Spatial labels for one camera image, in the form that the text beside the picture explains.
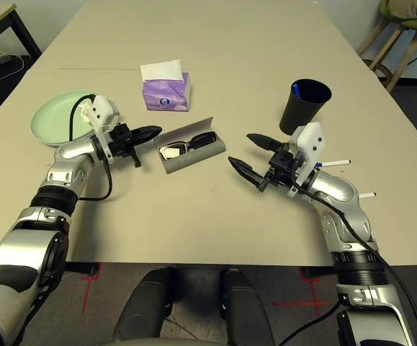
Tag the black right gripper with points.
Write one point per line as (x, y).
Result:
(282, 167)

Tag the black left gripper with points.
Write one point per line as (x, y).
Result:
(121, 140)

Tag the grey glasses case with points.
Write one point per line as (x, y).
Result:
(193, 158)

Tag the black sunglasses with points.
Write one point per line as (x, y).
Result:
(201, 138)

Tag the light green plate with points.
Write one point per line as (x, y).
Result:
(53, 119)

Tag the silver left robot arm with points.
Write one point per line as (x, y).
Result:
(71, 151)

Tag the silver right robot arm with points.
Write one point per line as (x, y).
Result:
(337, 187)

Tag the purple tissue box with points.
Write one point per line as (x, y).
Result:
(165, 95)

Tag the black plastic cup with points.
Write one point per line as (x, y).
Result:
(301, 111)

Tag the white tissue sheet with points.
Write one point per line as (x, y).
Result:
(161, 68)

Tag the blue marker pen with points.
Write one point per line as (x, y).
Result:
(296, 91)

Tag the white and blue pen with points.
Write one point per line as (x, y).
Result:
(337, 163)

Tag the black table foot bar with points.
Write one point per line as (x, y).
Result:
(316, 272)
(82, 268)

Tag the grey robot right leg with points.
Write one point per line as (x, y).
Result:
(247, 310)

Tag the grey robot leg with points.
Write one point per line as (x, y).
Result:
(247, 310)
(143, 302)

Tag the grey robot left leg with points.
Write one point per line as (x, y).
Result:
(143, 302)

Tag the beige cloth bundle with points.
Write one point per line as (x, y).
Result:
(410, 9)

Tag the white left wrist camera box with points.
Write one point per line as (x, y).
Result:
(102, 110)

